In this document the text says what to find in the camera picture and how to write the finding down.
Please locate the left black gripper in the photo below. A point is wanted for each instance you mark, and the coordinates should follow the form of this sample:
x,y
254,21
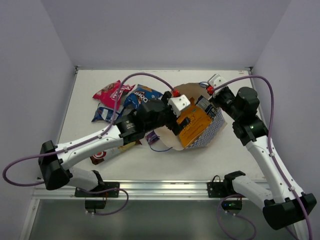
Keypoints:
x,y
171,119

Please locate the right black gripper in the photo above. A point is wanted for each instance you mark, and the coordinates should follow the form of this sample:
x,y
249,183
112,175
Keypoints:
x,y
216,97

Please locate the orange snack bag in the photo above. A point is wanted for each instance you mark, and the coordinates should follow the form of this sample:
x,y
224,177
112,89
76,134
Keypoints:
x,y
199,121

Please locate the checkered paper bag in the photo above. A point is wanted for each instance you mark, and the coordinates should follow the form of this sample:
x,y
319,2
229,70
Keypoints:
x,y
193,90

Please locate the blue paper bag handle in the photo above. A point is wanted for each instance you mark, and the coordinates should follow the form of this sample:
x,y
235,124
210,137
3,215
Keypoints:
x,y
203,84

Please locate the purple snack packet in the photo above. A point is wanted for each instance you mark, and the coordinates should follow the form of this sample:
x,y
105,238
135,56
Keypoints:
x,y
151,138

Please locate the blue Doritos chip bag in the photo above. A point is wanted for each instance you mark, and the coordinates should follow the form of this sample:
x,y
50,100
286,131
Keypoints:
x,y
141,94

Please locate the red KitKat snack bag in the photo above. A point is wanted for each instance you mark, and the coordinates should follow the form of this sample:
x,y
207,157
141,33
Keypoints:
x,y
112,93

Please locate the blue white cookie bag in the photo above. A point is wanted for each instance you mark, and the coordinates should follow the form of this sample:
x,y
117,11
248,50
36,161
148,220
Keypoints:
x,y
104,113

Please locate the brown Chips Ahoy bag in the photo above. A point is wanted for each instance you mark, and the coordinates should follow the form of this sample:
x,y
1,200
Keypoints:
x,y
108,154

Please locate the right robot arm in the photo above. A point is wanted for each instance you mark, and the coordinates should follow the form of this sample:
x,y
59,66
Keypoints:
x,y
285,202

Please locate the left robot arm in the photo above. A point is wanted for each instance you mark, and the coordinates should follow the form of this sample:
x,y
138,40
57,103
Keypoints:
x,y
57,163

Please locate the dark blue snack packet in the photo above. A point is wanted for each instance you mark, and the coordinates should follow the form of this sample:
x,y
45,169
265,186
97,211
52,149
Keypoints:
x,y
207,107

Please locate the right black controller box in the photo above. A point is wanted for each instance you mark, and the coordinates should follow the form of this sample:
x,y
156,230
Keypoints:
x,y
234,206

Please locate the black controller box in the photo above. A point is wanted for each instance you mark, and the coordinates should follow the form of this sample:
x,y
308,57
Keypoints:
x,y
234,206
93,205

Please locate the left black controller box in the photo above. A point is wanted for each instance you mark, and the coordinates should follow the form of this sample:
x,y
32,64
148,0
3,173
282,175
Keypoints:
x,y
93,205

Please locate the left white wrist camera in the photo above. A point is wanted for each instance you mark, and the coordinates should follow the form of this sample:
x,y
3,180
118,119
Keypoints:
x,y
179,104

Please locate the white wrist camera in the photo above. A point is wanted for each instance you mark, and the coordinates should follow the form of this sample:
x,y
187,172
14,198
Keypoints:
x,y
179,104
215,84

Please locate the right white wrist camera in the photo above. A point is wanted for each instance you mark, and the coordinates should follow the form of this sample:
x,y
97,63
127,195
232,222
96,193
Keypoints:
x,y
215,84

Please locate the front blue bag handle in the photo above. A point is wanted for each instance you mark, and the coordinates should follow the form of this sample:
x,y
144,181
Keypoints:
x,y
160,150

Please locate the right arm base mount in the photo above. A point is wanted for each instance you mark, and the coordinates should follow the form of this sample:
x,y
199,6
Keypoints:
x,y
217,188

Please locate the aluminium mounting rail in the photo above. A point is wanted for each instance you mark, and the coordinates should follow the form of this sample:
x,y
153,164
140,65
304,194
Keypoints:
x,y
138,190

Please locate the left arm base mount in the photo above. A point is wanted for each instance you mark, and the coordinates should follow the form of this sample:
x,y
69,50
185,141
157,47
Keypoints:
x,y
104,189

